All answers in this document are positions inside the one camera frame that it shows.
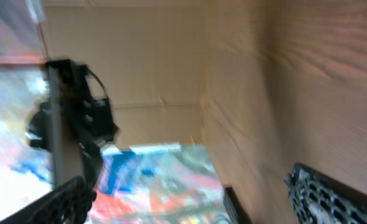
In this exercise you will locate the bronze Samsung Galaxy smartphone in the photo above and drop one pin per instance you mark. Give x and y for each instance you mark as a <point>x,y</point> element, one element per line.
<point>26,173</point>

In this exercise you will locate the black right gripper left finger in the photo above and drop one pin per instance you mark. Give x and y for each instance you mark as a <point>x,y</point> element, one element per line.
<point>68,203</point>

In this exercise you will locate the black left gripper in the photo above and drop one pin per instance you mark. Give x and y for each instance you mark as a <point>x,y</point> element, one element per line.
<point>71,123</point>

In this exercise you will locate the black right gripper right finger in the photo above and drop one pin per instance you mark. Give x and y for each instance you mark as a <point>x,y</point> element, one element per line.
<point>319,199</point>

